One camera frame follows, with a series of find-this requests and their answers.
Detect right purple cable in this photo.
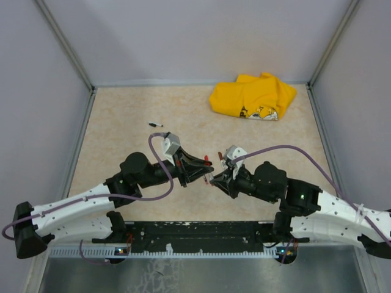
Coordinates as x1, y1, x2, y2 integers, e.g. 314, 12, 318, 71
232, 145, 391, 248

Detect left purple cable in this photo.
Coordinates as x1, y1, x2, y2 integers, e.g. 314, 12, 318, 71
1, 132, 175, 266

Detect white slotted cable duct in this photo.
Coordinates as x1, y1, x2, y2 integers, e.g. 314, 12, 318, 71
49, 245, 287, 259

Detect yellow folded t-shirt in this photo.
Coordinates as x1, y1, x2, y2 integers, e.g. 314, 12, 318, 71
209, 73, 297, 121

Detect purple cable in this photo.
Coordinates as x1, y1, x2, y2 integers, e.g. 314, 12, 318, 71
232, 145, 391, 248
1, 132, 175, 266

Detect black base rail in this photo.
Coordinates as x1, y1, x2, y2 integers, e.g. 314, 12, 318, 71
92, 221, 293, 253

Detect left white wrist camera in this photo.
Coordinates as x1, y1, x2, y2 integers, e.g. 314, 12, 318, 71
161, 132, 181, 165

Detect black capped marker pen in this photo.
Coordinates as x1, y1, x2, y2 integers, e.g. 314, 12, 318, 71
148, 121, 164, 128

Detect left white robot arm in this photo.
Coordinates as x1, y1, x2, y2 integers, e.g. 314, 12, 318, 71
10, 146, 214, 259

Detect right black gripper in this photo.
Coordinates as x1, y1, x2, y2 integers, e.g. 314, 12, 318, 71
211, 162, 279, 203

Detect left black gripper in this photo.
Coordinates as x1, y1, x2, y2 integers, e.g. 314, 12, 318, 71
140, 150, 214, 189

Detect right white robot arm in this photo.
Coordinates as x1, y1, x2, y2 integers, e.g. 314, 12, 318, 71
211, 162, 390, 259

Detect white pen blue markings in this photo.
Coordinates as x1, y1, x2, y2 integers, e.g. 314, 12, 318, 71
217, 151, 224, 168

